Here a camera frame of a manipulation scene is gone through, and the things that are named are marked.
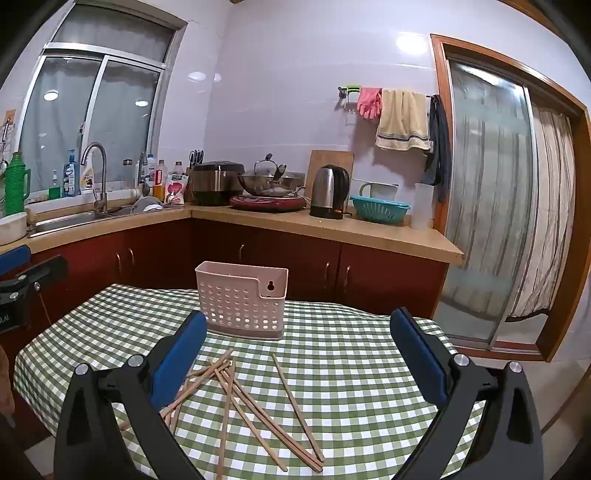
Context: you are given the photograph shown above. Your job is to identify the pink rubber gloves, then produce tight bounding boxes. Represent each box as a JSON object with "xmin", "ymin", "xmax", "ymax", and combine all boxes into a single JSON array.
[{"xmin": 356, "ymin": 88, "xmax": 383, "ymax": 121}]

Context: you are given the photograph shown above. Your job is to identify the green checked tablecloth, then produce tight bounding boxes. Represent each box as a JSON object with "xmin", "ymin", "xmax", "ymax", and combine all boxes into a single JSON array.
[{"xmin": 13, "ymin": 282, "xmax": 485, "ymax": 480}]

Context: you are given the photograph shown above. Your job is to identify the dark rice cooker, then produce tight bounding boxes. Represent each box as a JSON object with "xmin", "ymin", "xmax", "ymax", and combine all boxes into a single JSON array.
[{"xmin": 191, "ymin": 161, "xmax": 245, "ymax": 206}]

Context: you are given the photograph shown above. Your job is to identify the wooden cutting board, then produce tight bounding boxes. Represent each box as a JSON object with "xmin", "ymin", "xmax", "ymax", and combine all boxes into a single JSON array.
[{"xmin": 307, "ymin": 150, "xmax": 355, "ymax": 204}]

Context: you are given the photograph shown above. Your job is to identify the kitchen countertop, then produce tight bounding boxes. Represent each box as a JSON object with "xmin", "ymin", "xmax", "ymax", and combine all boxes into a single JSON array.
[{"xmin": 0, "ymin": 203, "xmax": 465, "ymax": 266}]

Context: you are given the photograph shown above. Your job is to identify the wooden framed sliding door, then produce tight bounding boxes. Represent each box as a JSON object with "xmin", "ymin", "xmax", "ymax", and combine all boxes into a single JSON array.
[{"xmin": 430, "ymin": 34, "xmax": 591, "ymax": 363}]

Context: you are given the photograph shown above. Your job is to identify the sliding glass window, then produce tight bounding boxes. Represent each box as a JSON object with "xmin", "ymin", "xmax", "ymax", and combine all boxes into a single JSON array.
[{"xmin": 21, "ymin": 4, "xmax": 186, "ymax": 205}]

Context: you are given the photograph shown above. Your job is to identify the red and white pouch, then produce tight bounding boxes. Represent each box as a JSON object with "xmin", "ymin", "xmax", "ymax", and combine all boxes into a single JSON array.
[{"xmin": 165, "ymin": 173, "xmax": 188, "ymax": 205}]

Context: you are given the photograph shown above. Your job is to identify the steel sink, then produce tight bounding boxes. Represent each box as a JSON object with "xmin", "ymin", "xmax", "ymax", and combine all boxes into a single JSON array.
[{"xmin": 31, "ymin": 203, "xmax": 185, "ymax": 237}]

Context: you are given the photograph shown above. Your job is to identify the red kitchen cabinets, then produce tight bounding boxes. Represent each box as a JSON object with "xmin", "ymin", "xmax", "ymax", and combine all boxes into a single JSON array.
[{"xmin": 0, "ymin": 217, "xmax": 451, "ymax": 439}]

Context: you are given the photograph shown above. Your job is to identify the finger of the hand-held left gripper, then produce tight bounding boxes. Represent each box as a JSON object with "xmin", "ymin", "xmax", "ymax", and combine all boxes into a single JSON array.
[
  {"xmin": 0, "ymin": 245, "xmax": 31, "ymax": 278},
  {"xmin": 0, "ymin": 256, "xmax": 68, "ymax": 297}
]

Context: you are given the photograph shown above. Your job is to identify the knife block with scissors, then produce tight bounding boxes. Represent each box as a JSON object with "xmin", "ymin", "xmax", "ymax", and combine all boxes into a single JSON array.
[{"xmin": 187, "ymin": 150, "xmax": 204, "ymax": 204}]

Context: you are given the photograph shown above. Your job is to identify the yellow hanging towel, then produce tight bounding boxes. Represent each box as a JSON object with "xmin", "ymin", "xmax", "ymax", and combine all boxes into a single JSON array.
[{"xmin": 375, "ymin": 89, "xmax": 431, "ymax": 152}]

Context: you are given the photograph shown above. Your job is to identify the tall steel faucet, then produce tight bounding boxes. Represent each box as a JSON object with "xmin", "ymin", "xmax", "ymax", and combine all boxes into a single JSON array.
[{"xmin": 81, "ymin": 142, "xmax": 112, "ymax": 213}]

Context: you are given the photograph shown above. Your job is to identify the white spray bottle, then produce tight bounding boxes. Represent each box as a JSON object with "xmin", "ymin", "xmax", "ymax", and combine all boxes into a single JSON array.
[{"xmin": 79, "ymin": 157, "xmax": 96, "ymax": 193}]

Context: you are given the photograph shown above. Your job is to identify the white pitcher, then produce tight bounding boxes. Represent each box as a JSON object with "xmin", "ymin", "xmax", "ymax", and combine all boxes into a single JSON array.
[{"xmin": 351, "ymin": 179, "xmax": 399, "ymax": 204}]

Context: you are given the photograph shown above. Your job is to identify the striped curtain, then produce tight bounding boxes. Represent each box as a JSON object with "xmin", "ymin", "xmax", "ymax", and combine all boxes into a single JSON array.
[{"xmin": 505, "ymin": 104, "xmax": 578, "ymax": 321}]

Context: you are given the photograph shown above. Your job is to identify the green thermos jug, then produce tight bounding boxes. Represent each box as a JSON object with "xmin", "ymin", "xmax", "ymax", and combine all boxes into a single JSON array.
[{"xmin": 4, "ymin": 152, "xmax": 31, "ymax": 217}]

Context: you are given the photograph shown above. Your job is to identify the steel electric kettle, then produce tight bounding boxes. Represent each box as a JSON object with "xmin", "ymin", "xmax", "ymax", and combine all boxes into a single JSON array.
[{"xmin": 309, "ymin": 164, "xmax": 351, "ymax": 220}]

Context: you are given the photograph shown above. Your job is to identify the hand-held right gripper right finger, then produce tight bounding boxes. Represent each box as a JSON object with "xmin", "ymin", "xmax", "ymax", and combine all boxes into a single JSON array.
[{"xmin": 390, "ymin": 308, "xmax": 545, "ymax": 480}]

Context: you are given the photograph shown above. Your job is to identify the white plastic cup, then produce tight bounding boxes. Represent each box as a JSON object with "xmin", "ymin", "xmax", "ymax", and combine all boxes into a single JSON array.
[{"xmin": 411, "ymin": 183, "xmax": 435, "ymax": 230}]

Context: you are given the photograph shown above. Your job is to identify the teal plastic colander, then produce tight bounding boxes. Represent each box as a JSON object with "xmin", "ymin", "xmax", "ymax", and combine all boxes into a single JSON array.
[{"xmin": 349, "ymin": 196, "xmax": 411, "ymax": 226}]

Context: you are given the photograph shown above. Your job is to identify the red induction cooker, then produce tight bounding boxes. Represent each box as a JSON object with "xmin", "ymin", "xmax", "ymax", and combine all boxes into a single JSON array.
[{"xmin": 230, "ymin": 194, "xmax": 310, "ymax": 213}]

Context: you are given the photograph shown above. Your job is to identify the pink perforated utensil holder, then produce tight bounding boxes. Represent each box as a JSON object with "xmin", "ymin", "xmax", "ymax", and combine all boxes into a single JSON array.
[{"xmin": 195, "ymin": 261, "xmax": 289, "ymax": 341}]

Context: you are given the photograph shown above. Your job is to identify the steel wok with lid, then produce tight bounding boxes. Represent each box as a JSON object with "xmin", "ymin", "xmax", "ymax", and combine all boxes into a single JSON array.
[{"xmin": 238, "ymin": 154, "xmax": 306, "ymax": 197}]

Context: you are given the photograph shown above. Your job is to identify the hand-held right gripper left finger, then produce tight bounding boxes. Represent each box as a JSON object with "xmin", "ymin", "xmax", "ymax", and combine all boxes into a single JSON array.
[{"xmin": 54, "ymin": 310, "xmax": 209, "ymax": 480}]

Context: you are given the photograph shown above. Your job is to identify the dark hanging cloth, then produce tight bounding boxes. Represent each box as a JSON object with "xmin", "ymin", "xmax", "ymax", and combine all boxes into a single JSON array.
[{"xmin": 422, "ymin": 95, "xmax": 452, "ymax": 204}]

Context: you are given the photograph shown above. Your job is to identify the pile of wooden chopsticks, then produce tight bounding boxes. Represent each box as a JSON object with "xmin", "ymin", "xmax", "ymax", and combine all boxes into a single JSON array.
[{"xmin": 119, "ymin": 348, "xmax": 325, "ymax": 480}]

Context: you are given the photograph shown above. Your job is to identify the metal towel rail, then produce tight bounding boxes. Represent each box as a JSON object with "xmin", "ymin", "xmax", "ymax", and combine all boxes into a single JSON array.
[{"xmin": 337, "ymin": 86, "xmax": 439, "ymax": 100}]

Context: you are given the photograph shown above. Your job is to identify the blue dish soap bottle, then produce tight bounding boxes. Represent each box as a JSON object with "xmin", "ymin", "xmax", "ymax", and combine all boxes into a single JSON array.
[{"xmin": 63, "ymin": 148, "xmax": 79, "ymax": 198}]

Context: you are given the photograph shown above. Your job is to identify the bowls in sink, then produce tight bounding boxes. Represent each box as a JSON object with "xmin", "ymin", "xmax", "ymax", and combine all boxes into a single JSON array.
[{"xmin": 133, "ymin": 196, "xmax": 166, "ymax": 214}]

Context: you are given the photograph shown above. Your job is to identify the white tub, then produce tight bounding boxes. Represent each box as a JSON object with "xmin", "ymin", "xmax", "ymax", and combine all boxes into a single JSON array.
[{"xmin": 0, "ymin": 212, "xmax": 27, "ymax": 246}]

